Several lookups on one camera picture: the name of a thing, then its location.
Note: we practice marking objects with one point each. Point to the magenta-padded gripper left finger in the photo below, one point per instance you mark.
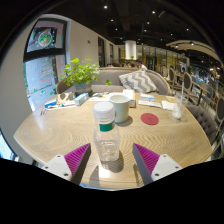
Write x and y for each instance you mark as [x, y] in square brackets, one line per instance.
[75, 161]

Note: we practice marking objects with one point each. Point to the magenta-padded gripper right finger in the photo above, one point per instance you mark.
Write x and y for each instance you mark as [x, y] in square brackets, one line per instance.
[148, 161]

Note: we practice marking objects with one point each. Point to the clear plastic bottle white cap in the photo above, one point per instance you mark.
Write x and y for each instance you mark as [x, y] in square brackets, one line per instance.
[106, 143]

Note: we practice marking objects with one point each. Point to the flat round red coaster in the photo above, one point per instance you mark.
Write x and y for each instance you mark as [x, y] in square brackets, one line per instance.
[149, 119]

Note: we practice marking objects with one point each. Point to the white paper napkin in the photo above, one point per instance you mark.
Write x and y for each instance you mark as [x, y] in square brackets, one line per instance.
[168, 105]

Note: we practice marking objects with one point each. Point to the pale green ceramic mug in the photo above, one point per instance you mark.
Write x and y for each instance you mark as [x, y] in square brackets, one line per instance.
[120, 108]

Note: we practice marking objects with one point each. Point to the light blue tissue box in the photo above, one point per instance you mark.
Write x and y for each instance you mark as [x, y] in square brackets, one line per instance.
[81, 99]

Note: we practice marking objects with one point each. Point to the small blue pack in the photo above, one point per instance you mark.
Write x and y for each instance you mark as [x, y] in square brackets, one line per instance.
[50, 103]

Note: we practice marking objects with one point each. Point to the small blue white box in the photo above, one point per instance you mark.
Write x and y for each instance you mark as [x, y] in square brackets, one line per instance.
[147, 97]

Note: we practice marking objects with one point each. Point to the brown patterned pouch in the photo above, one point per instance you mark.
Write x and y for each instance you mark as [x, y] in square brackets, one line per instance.
[65, 97]

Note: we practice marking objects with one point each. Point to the yellow card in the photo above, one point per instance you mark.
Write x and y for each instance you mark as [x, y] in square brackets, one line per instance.
[170, 98]

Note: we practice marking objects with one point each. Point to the grey tufted armchair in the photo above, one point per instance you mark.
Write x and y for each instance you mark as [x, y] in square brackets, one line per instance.
[203, 121]

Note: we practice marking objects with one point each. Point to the white printed paper sheet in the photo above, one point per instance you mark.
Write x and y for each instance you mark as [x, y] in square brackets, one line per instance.
[100, 97]

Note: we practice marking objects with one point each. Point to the grey white chevron cushion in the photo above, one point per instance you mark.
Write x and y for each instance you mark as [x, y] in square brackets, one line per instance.
[138, 81]

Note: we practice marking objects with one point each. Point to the potted green leafy plant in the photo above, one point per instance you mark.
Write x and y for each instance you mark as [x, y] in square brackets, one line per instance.
[80, 75]

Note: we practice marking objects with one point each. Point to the group of dining chairs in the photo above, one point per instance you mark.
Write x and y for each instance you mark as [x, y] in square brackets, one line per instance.
[188, 81]

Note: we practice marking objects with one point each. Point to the person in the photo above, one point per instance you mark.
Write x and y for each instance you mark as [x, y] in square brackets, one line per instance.
[141, 66]

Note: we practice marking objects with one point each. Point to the dark framed window picture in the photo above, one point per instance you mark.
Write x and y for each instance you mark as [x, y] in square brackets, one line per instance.
[45, 36]

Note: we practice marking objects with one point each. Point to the group of ceiling lights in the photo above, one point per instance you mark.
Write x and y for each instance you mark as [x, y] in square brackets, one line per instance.
[115, 29]

